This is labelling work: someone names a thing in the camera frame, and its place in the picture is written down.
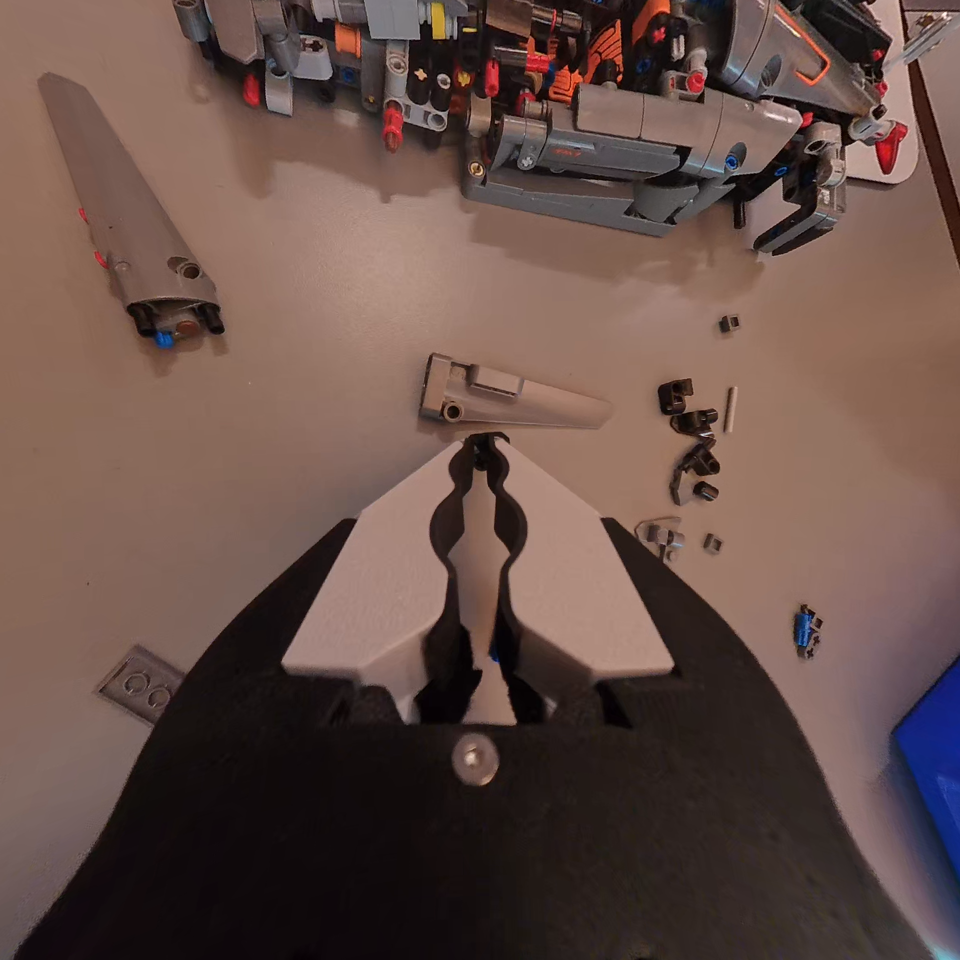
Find blue plastic bin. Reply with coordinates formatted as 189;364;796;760
891;656;960;875

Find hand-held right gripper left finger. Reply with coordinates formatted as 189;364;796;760
281;438;481;685

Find small lego pieces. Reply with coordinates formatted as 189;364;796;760
636;311;825;661

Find long grey lego panel assembly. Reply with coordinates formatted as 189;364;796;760
37;71;226;351

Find flat grey lego plate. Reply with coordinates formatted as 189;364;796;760
96;645;186;725

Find short grey lego wedge assembly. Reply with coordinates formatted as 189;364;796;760
418;352;614;431

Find white book stand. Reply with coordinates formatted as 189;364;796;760
843;0;940;185

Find grey and orange lego car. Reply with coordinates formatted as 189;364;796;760
172;0;920;258

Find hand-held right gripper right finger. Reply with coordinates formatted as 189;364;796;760
487;438;676;685

